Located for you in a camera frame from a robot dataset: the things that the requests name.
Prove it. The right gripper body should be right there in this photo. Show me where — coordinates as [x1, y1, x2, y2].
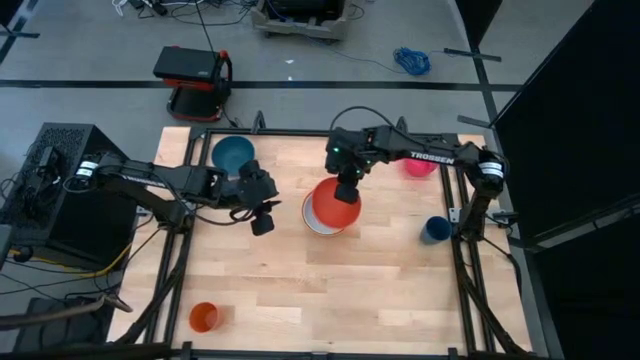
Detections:
[324, 127, 377, 184]

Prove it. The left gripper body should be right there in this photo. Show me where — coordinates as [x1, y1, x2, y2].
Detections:
[233, 158, 282, 211]

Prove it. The orange bowl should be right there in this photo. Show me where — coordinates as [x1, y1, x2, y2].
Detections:
[311, 176, 363, 230]

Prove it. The teal bowl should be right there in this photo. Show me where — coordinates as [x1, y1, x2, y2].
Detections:
[211, 135, 256, 178]

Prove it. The pink bowl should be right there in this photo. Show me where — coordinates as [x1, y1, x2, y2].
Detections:
[402, 158, 440, 179]

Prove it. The blue cup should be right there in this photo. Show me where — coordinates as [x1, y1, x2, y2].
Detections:
[419, 215, 454, 246]

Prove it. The orange cup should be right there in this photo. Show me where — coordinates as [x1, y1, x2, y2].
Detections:
[188, 301, 224, 334]

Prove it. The black and red cart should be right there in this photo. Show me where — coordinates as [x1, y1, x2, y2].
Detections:
[152, 44, 234, 124]

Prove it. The grey dolly with black case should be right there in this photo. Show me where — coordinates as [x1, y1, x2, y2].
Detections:
[249, 0, 352, 43]

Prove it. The black metal floor bar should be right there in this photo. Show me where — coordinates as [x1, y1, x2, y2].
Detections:
[442, 47, 503, 64]

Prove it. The black computer tower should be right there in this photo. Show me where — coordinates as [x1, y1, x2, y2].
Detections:
[0, 122, 140, 269]

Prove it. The black room divider panel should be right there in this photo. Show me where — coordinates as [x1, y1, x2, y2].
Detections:
[453, 0, 504, 47]

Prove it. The large black divider panel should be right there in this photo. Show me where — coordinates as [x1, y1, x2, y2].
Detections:
[492, 0, 640, 254]

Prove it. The dark grey floor box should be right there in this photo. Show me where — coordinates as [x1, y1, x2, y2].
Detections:
[12, 297, 117, 354]

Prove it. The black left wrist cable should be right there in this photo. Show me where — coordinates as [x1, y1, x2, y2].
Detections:
[192, 199, 257, 228]

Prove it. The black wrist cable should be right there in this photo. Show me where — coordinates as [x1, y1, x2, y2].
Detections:
[192, 199, 257, 228]
[328, 105, 404, 137]

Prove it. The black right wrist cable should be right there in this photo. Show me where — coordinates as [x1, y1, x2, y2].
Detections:
[328, 105, 404, 137]

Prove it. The black metal table frame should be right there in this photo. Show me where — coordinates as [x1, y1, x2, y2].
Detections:
[112, 110, 534, 360]

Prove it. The blue cable coil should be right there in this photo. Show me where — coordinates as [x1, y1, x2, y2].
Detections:
[392, 46, 433, 77]

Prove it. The yellow cable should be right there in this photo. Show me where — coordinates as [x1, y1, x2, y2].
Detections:
[8, 242, 134, 280]

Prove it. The black hanging cable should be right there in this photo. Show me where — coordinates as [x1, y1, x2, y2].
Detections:
[192, 0, 222, 56]

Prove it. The brown hose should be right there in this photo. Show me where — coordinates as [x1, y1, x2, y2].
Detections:
[0, 293, 134, 332]

